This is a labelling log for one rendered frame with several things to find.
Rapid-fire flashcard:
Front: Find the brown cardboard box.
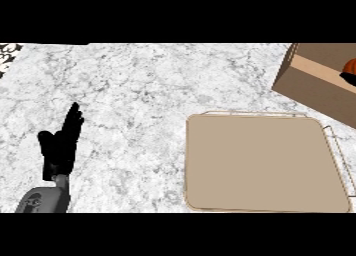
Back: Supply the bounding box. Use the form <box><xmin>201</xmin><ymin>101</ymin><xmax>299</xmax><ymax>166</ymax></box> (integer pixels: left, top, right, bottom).
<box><xmin>271</xmin><ymin>43</ymin><xmax>356</xmax><ymax>134</ymax></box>

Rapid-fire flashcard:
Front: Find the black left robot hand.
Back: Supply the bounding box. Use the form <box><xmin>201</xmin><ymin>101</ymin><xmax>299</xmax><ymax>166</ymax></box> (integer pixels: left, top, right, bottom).
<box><xmin>37</xmin><ymin>101</ymin><xmax>86</xmax><ymax>182</ymax></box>

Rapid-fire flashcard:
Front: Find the beige tray with wire handles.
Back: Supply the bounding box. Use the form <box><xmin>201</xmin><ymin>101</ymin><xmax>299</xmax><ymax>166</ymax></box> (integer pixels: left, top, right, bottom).
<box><xmin>183</xmin><ymin>110</ymin><xmax>356</xmax><ymax>214</ymax></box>

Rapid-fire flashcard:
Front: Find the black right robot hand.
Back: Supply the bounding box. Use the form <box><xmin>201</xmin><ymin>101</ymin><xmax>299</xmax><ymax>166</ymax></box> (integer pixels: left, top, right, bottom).
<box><xmin>338</xmin><ymin>71</ymin><xmax>356</xmax><ymax>90</ymax></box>

